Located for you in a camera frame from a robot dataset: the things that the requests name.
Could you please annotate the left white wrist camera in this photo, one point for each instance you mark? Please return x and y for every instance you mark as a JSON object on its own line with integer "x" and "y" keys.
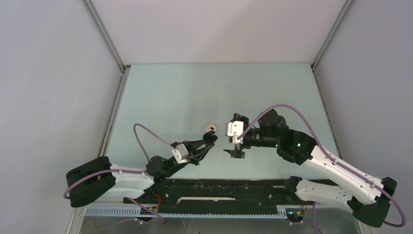
{"x": 180, "y": 153}

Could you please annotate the right aluminium frame post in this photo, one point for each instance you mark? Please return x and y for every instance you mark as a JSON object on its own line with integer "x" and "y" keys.
{"x": 331, "y": 34}

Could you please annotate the aluminium frame post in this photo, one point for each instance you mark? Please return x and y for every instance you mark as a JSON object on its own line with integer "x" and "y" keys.
{"x": 331, "y": 34}
{"x": 99, "y": 24}

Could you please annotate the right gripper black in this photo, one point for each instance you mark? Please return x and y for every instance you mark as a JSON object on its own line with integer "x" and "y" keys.
{"x": 237, "y": 152}

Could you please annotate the black earbud charging case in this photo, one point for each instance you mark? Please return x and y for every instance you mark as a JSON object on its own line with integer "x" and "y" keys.
{"x": 210, "y": 137}

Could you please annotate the white cable duct strip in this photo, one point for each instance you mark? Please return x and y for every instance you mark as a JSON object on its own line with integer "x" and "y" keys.
{"x": 125, "y": 211}

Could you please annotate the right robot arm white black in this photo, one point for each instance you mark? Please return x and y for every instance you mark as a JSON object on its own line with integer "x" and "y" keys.
{"x": 365, "y": 196}

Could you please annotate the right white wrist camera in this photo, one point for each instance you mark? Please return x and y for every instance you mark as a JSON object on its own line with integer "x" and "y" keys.
{"x": 234, "y": 131}

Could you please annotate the pink earbud charging case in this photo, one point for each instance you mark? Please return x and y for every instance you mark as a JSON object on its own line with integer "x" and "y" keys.
{"x": 211, "y": 127}

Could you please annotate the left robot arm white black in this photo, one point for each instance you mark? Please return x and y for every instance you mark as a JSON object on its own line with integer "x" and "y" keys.
{"x": 99, "y": 178}

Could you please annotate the left aluminium frame post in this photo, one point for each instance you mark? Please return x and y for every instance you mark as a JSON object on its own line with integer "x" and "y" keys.
{"x": 99, "y": 24}

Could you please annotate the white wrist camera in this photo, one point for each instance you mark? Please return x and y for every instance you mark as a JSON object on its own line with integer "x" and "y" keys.
{"x": 180, "y": 153}
{"x": 234, "y": 131}

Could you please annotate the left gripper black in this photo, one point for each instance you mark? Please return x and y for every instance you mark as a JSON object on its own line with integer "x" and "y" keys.
{"x": 196, "y": 154}

